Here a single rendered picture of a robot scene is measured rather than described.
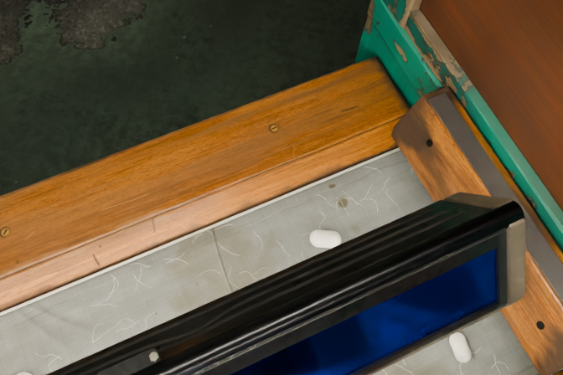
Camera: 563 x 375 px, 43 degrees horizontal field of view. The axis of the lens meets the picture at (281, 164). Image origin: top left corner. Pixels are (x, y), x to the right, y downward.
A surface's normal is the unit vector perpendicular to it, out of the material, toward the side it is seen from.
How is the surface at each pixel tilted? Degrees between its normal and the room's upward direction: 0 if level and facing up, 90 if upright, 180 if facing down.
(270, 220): 0
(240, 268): 0
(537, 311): 66
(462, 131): 0
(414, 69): 90
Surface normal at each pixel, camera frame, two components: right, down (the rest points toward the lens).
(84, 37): 0.06, -0.46
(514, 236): 0.40, 0.44
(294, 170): 0.35, 0.25
